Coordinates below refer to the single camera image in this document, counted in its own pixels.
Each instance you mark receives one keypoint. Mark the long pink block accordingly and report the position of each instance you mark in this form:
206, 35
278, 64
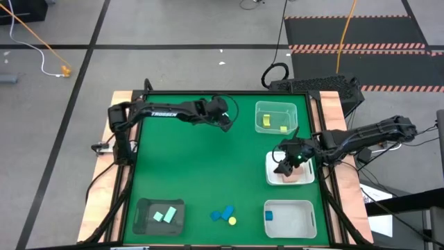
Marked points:
294, 178

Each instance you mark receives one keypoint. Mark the white plastic bin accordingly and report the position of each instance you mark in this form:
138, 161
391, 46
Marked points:
272, 177
295, 225

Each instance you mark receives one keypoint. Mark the yellow-green cylinder block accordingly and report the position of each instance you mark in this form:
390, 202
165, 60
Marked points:
232, 221

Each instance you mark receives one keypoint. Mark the yellow rectangular block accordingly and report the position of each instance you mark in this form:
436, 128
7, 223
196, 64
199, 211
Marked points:
266, 120

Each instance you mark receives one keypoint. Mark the blue rectangular block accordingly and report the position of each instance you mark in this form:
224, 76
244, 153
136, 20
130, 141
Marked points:
227, 212

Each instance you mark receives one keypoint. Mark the small yellow block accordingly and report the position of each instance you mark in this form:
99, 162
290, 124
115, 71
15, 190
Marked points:
283, 129

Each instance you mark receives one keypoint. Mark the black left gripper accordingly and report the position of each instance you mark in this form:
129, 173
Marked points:
218, 106

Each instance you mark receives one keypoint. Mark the black table frame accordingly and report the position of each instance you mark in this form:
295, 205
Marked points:
243, 92

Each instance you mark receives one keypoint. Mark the small blue block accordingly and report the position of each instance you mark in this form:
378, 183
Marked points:
268, 216

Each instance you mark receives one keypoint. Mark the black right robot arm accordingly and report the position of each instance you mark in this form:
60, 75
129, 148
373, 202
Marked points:
364, 133

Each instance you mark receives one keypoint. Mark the plywood side board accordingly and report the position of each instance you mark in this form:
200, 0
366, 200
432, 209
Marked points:
100, 194
350, 187

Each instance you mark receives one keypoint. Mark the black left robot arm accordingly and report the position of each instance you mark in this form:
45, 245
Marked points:
145, 110

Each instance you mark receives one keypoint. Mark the black box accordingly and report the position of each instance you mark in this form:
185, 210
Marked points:
21, 12

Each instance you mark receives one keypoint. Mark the black hazard-striped floor mat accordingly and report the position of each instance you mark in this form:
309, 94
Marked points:
381, 31

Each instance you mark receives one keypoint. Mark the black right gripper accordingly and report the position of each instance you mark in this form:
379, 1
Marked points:
297, 152

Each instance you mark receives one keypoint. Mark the clear plastic bin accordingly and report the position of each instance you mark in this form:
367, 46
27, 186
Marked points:
277, 111

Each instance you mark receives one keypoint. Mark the blue triangular prism block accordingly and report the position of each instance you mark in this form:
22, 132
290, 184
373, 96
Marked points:
215, 215

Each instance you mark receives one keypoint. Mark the black power adapter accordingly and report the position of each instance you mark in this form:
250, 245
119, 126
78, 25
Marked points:
364, 155

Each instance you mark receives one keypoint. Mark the dark translucent bin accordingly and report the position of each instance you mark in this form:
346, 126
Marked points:
142, 225

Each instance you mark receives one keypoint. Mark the white paper sheet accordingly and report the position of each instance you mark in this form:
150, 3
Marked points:
379, 222

